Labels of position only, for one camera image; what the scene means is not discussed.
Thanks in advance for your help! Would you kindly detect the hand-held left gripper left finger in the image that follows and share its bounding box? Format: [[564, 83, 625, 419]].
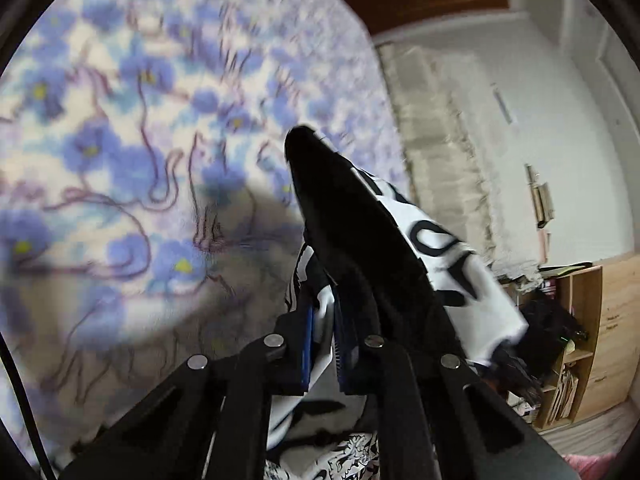
[[60, 304, 317, 480]]

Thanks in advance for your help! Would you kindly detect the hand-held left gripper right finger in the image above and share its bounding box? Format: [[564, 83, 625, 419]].
[[334, 280, 576, 480]]

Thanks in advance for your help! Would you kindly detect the black and white printed jacket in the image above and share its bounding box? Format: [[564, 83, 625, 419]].
[[264, 125, 531, 480]]

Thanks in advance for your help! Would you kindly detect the dark cloth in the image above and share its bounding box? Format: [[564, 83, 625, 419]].
[[517, 287, 590, 383]]

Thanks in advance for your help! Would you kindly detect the furniture under beige lace cover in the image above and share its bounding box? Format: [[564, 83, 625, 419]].
[[375, 42, 543, 288]]

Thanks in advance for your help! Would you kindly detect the light wooden cabinet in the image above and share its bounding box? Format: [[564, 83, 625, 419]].
[[500, 254, 640, 431]]

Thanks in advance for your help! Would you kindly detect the purple floral blanket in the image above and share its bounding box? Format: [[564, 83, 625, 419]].
[[0, 0, 416, 480]]

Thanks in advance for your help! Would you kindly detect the person's pink clothing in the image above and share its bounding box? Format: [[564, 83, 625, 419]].
[[562, 452, 640, 480]]

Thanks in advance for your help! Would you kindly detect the black cable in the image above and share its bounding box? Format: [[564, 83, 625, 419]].
[[0, 335, 57, 480]]

